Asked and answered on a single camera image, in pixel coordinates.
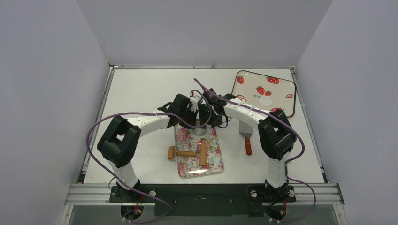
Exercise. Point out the strawberry pattern tray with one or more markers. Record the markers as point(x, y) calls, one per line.
point(250, 87)

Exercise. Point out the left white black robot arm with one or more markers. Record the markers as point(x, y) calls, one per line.
point(120, 139)

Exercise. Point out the metal spatula wooden handle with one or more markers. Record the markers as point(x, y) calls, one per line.
point(246, 131)

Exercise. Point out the aluminium front rail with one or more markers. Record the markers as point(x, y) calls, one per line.
point(99, 194)

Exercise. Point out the flat round dumpling wrapper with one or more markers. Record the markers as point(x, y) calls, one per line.
point(266, 100)

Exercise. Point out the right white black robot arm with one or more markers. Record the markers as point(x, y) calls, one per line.
point(276, 135)

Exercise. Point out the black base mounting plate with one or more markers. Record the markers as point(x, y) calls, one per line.
point(204, 199)

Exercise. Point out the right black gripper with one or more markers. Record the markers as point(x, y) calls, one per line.
point(206, 116)

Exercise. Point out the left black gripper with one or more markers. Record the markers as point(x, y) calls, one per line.
point(193, 116)

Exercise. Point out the floral pattern tray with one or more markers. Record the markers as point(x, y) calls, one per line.
point(189, 140)

